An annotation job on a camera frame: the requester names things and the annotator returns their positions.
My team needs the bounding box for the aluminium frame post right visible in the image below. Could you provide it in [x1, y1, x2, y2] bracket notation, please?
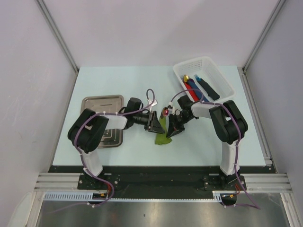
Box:
[242, 0, 287, 73]

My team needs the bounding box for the iridescent spoon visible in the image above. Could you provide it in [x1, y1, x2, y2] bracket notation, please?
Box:
[160, 107, 169, 119]

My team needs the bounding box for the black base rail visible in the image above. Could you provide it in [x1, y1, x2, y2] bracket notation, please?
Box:
[48, 165, 276, 201]

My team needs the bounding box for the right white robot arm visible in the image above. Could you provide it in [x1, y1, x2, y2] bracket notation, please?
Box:
[166, 95, 248, 190]

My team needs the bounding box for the red utensil sleeve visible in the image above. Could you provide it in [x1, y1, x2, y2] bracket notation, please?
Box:
[184, 82, 199, 102]

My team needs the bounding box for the green paper napkin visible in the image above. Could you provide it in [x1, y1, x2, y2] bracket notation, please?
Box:
[155, 117, 172, 145]

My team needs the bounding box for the blue utensil sleeve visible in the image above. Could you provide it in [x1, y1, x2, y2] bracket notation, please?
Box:
[187, 79, 209, 102]

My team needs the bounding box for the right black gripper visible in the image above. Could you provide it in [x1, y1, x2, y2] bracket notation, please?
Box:
[167, 112, 193, 139]

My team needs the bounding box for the white plastic basket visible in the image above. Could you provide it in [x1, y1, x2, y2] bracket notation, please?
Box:
[173, 56, 236, 103]

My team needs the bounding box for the gold spoon in basket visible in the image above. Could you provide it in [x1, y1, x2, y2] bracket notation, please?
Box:
[183, 75, 190, 83]

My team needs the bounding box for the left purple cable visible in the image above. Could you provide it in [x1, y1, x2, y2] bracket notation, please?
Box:
[73, 88, 157, 209]

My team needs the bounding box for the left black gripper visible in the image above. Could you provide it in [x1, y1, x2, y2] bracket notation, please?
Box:
[133, 111, 165, 134]

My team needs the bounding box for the aluminium frame post left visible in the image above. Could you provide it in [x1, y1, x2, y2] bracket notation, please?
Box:
[35, 0, 80, 74]

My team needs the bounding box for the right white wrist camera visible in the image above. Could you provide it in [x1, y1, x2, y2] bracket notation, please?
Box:
[167, 102, 177, 115]

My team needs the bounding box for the black utensil sleeve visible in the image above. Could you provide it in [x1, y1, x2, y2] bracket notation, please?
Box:
[198, 79, 220, 101]

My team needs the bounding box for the metal tray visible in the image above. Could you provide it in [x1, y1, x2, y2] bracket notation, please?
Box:
[80, 95, 125, 149]

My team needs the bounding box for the white cable duct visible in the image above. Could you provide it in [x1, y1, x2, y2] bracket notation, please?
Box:
[44, 190, 224, 203]

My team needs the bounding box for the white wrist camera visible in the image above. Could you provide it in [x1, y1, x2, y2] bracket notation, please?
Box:
[148, 99, 158, 110]
[167, 102, 177, 115]

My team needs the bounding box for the aluminium front rail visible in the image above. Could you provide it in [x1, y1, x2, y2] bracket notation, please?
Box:
[35, 173, 293, 193]

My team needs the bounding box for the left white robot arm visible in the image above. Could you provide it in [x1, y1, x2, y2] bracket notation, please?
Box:
[67, 97, 165, 189]

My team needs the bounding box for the aluminium frame post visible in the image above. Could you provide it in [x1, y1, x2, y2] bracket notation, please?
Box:
[242, 0, 287, 73]
[35, 0, 80, 74]

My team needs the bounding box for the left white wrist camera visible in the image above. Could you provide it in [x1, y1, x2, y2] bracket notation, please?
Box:
[148, 99, 158, 110]

